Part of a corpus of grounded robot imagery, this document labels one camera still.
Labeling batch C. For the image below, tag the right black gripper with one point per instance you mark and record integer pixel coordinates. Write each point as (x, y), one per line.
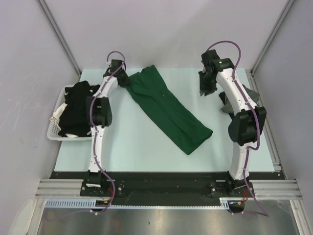
(203, 88)

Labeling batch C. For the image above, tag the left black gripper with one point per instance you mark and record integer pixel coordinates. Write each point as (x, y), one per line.
(127, 81)

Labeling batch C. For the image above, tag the green t shirt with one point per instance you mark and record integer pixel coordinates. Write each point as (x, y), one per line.
(148, 89)

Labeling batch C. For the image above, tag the white plastic basket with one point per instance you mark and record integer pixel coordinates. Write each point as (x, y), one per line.
(53, 129)

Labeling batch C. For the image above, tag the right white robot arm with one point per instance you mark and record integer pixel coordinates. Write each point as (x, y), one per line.
(247, 124)

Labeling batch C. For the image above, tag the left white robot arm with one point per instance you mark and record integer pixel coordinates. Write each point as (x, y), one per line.
(100, 117)

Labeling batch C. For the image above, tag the black t shirt in basket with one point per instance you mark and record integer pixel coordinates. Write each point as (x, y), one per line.
(79, 93)

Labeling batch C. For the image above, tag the white t shirt in basket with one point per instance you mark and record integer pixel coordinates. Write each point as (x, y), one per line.
(56, 116)

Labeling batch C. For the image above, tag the right aluminium corner post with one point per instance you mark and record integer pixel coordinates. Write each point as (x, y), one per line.
(273, 34)

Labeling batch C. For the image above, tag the aluminium corner post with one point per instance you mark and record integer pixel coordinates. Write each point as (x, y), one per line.
(273, 34)
(59, 35)

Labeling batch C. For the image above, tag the left aluminium corner post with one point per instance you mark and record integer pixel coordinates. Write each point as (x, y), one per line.
(59, 35)

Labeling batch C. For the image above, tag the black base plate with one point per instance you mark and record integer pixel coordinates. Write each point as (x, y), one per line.
(185, 200)

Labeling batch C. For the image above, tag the blue slotted cable duct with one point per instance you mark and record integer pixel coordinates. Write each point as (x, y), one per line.
(70, 203)

